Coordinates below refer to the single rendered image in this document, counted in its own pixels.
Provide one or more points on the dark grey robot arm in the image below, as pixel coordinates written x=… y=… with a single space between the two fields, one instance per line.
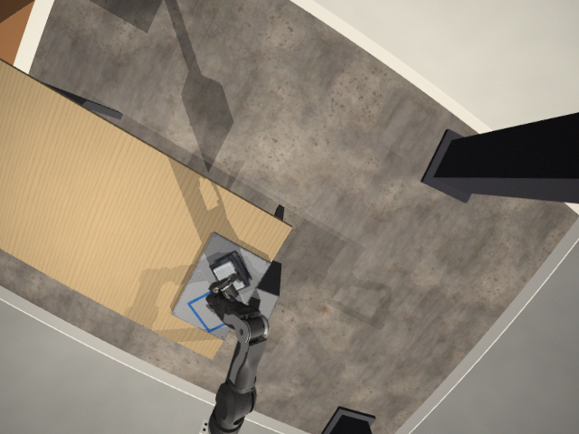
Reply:
x=237 y=397

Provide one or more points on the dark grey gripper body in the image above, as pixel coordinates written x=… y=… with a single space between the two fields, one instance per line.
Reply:
x=228 y=288

